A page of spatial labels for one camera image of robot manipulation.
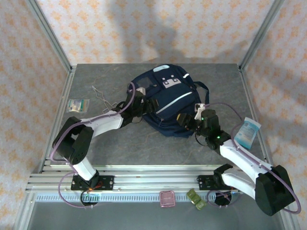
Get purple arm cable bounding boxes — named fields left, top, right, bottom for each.
left=205, top=102, right=302, bottom=214
left=49, top=81, right=136, bottom=209

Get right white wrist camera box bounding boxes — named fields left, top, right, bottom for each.
left=194, top=103, right=207, bottom=120

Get slotted grey cable duct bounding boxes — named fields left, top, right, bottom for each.
left=35, top=194, right=216, bottom=202

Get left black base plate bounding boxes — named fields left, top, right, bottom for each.
left=71, top=175, right=115, bottom=192

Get navy blue backpack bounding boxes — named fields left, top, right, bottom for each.
left=127, top=63, right=210, bottom=139

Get aluminium table side rail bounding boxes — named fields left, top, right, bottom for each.
left=38, top=66, right=77, bottom=173
left=238, top=66, right=274, bottom=172

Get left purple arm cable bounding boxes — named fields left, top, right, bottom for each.
left=49, top=81, right=136, bottom=209

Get aluminium frame post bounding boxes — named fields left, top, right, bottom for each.
left=25, top=0, right=73, bottom=72
left=239, top=0, right=286, bottom=72

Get pink square plastic box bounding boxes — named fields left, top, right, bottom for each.
left=159, top=191, right=177, bottom=208

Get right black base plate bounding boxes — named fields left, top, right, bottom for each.
left=196, top=174, right=224, bottom=191

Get blue white tissue pack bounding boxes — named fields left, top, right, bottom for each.
left=234, top=116, right=262, bottom=150

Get aluminium front rail frame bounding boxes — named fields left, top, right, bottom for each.
left=25, top=164, right=287, bottom=193

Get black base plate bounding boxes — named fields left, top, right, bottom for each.
left=71, top=175, right=115, bottom=192
left=196, top=174, right=224, bottom=191

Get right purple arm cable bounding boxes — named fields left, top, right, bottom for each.
left=205, top=102, right=302, bottom=214

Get metal wire tongs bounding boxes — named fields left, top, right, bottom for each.
left=92, top=85, right=118, bottom=113

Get green white sachet packet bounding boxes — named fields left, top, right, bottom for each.
left=66, top=99, right=91, bottom=113

